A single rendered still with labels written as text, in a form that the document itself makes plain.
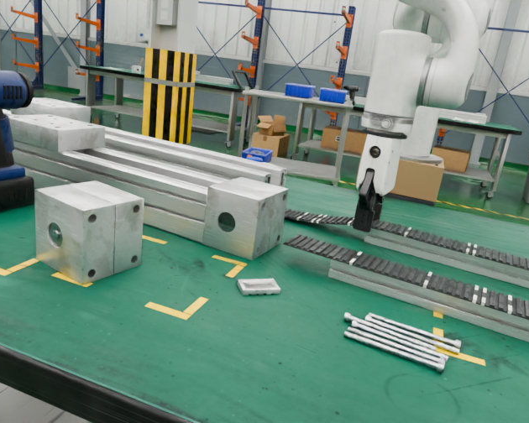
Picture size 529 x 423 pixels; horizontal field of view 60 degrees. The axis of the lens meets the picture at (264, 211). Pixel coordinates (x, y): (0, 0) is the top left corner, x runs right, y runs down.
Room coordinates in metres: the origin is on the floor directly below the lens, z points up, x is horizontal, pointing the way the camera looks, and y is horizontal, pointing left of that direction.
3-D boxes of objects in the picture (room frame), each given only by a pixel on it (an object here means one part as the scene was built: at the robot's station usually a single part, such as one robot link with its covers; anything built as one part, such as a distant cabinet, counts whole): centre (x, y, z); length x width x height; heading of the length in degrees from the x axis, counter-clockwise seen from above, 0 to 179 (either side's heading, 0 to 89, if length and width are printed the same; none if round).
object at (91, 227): (0.56, 0.22, 0.83); 0.11 x 0.10 x 0.10; 148
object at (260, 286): (0.53, -0.01, 0.78); 0.05 x 0.03 x 0.01; 109
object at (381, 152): (0.79, -0.19, 0.93); 0.10 x 0.07 x 0.11; 154
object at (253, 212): (0.70, 0.02, 0.83); 0.12 x 0.09 x 0.10; 154
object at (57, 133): (0.88, 0.43, 0.87); 0.16 x 0.11 x 0.07; 64
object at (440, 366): (0.43, -0.16, 0.78); 0.11 x 0.01 x 0.01; 65
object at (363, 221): (0.76, -0.17, 0.84); 0.03 x 0.03 x 0.07; 64
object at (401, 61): (0.79, -0.19, 1.07); 0.09 x 0.08 x 0.13; 68
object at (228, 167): (1.05, 0.35, 0.82); 0.80 x 0.10 x 0.09; 64
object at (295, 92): (4.04, -0.13, 0.50); 1.03 x 0.55 x 1.01; 84
